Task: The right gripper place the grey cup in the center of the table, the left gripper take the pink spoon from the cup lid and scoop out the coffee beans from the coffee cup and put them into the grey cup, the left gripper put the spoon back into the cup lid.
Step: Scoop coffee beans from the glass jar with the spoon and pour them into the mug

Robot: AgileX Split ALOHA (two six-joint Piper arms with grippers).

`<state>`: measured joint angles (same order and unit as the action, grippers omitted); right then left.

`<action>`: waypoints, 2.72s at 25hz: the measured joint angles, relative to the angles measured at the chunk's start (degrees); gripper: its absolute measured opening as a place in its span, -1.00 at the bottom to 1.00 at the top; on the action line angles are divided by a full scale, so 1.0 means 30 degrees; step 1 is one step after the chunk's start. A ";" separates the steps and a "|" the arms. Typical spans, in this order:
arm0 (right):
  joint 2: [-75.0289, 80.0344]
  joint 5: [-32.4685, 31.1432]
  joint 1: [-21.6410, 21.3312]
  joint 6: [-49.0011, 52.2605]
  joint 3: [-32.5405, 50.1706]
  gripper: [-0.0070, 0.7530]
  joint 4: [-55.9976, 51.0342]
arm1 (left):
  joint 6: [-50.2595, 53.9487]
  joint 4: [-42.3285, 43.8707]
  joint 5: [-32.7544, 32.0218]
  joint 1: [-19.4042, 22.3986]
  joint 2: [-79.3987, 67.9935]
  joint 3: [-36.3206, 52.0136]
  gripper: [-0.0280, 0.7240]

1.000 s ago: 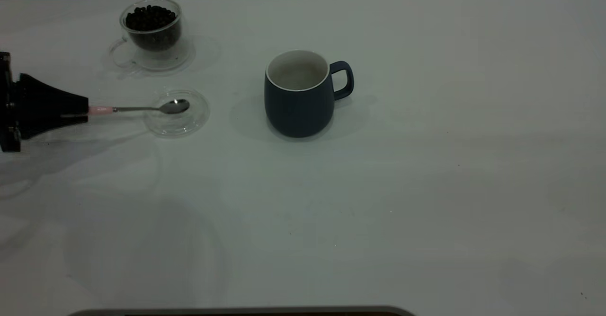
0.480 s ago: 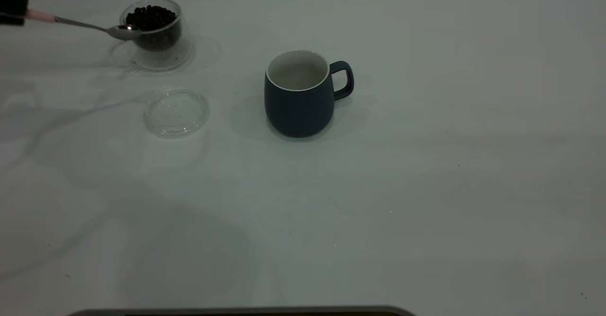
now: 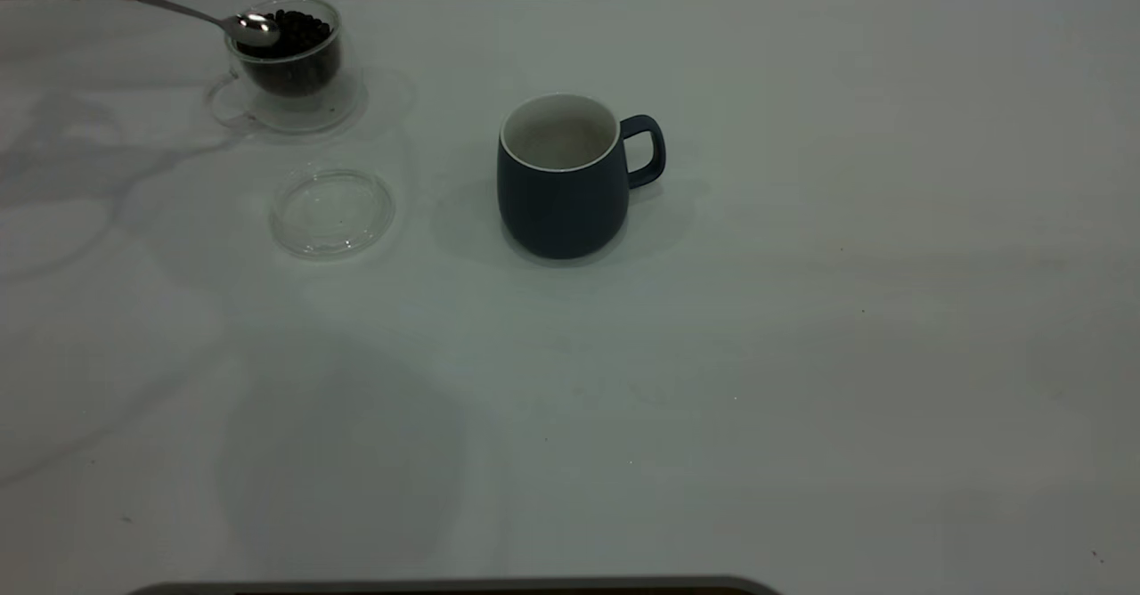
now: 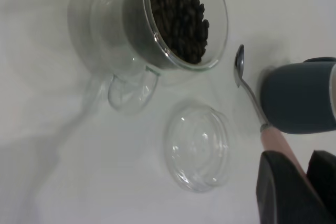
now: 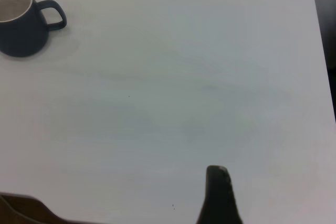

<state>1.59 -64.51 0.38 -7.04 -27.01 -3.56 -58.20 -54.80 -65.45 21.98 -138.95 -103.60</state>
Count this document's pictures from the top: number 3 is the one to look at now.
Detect metal spoon with pink handle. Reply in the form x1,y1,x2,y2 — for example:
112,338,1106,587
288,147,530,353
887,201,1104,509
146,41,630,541
85,0,281,48

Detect dark blue-grey ceramic mug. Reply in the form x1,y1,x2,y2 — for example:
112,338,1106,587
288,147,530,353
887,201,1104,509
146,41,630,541
496,94,667,261

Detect coffee beans in glass cup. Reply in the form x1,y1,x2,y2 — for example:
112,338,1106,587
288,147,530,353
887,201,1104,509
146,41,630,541
236,10,342,97

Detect clear round glass lid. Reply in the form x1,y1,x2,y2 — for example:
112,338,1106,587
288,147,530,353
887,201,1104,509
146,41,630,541
270,167,396,260

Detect clear glass saucer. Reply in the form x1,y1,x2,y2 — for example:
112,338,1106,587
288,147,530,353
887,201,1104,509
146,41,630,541
203,65,368,137

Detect clear double-wall glass cup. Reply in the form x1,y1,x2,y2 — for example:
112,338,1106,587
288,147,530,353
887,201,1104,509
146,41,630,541
224,0,345,100

